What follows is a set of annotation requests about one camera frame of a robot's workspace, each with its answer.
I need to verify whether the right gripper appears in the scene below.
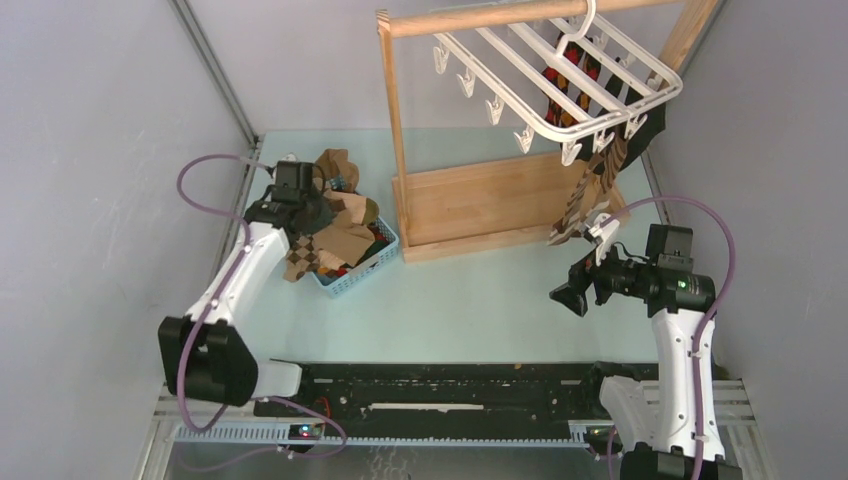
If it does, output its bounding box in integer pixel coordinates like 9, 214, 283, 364
549, 232, 654, 316

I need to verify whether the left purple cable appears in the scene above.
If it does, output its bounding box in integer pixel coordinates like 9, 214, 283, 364
176, 153, 349, 462

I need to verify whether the blue plastic basket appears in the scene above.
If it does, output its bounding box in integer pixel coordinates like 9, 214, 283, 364
307, 176, 399, 298

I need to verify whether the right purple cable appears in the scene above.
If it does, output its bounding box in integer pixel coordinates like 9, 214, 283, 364
606, 195, 738, 480

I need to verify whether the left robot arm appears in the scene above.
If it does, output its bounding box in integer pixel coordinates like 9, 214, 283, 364
158, 155, 331, 417

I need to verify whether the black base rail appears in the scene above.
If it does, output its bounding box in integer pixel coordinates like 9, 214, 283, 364
254, 360, 637, 442

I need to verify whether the black sock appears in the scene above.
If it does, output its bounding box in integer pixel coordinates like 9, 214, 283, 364
593, 76, 666, 175

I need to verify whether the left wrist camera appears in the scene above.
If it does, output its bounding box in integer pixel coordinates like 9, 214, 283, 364
276, 153, 299, 167

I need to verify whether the wooden hanger rack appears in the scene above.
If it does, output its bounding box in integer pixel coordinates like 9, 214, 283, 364
376, 1, 717, 263

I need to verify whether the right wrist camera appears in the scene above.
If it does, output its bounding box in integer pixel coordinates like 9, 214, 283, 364
582, 212, 621, 266

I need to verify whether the brown argyle sock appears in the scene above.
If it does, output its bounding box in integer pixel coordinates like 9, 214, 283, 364
283, 235, 322, 283

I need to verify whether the brown striped sock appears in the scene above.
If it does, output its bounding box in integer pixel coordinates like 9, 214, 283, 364
582, 136, 628, 214
547, 154, 608, 246

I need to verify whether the white plastic clip hanger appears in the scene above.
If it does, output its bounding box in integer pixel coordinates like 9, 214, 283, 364
433, 1, 683, 166

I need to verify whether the purple cable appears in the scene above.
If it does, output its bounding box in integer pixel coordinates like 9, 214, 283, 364
176, 153, 349, 462
606, 195, 738, 480

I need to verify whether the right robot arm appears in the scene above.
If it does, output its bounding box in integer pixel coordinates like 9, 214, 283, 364
549, 214, 744, 479

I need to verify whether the red yellow argyle sock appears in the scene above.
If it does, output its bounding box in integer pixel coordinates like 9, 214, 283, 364
542, 43, 602, 128

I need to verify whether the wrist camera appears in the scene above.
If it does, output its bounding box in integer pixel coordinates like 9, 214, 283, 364
582, 212, 621, 266
276, 153, 299, 167

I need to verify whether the plain brown sock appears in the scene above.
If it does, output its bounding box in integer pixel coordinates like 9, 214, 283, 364
315, 148, 360, 193

